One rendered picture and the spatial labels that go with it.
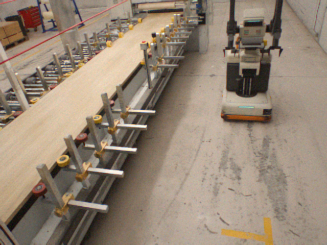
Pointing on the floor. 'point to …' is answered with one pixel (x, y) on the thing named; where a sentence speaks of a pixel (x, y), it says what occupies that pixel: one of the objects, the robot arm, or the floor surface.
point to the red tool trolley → (30, 17)
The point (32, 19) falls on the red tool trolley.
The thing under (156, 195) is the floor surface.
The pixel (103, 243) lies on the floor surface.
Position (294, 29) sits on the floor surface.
